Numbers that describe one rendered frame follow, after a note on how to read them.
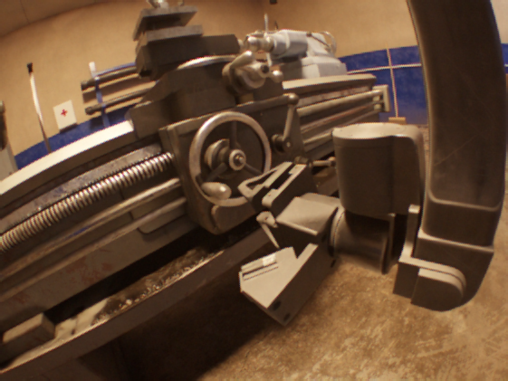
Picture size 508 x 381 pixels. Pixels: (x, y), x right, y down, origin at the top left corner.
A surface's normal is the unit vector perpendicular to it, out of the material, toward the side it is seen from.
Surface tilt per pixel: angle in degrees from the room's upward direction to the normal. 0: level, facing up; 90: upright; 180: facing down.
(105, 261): 90
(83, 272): 90
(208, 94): 90
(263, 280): 15
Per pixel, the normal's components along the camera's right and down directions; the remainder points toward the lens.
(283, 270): -0.43, -0.76
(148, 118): 0.62, 0.15
